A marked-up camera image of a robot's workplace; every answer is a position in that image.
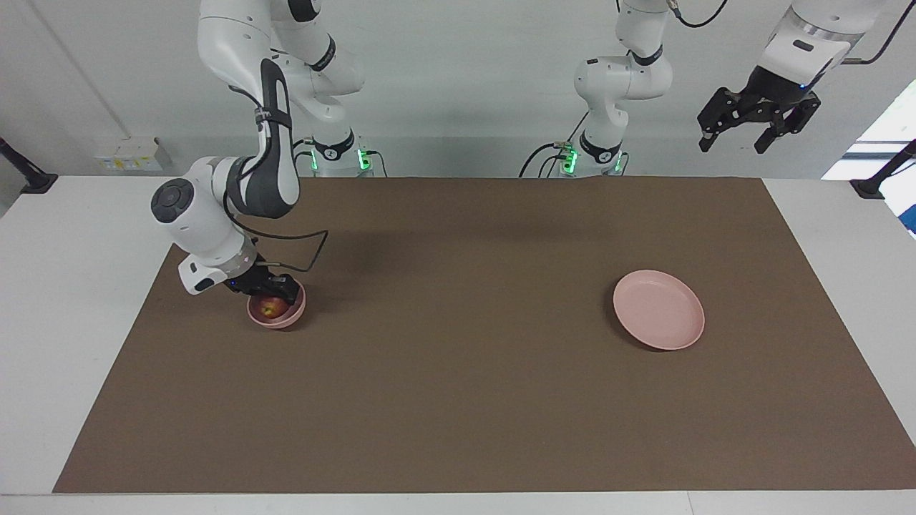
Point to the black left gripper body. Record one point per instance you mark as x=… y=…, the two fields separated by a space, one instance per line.
x=776 y=89

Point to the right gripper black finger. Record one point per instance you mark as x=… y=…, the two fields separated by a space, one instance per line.
x=288 y=287
x=252 y=292

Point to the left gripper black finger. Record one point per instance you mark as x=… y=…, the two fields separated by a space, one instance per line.
x=801 y=118
x=721 y=109

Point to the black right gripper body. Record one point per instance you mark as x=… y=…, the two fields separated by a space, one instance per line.
x=252 y=277

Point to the dark red apple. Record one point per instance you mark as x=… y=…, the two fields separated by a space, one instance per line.
x=270 y=309

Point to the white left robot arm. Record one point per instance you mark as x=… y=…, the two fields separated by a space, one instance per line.
x=622 y=79

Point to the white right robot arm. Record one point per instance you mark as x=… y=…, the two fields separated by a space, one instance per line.
x=207 y=222

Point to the small pink bowl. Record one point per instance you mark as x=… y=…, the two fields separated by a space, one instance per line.
x=288 y=320

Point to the pink round plate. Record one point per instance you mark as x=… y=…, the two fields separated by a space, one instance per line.
x=658 y=311

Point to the bright window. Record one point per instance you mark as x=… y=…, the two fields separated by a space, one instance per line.
x=894 y=121

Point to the black clamp stand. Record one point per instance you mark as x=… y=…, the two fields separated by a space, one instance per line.
x=36 y=182
x=869 y=187

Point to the blue object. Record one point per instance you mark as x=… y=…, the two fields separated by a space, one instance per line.
x=911 y=220

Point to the large brown table mat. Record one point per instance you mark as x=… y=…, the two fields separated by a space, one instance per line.
x=458 y=400

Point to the white wall socket box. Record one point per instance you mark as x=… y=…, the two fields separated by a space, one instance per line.
x=129 y=156

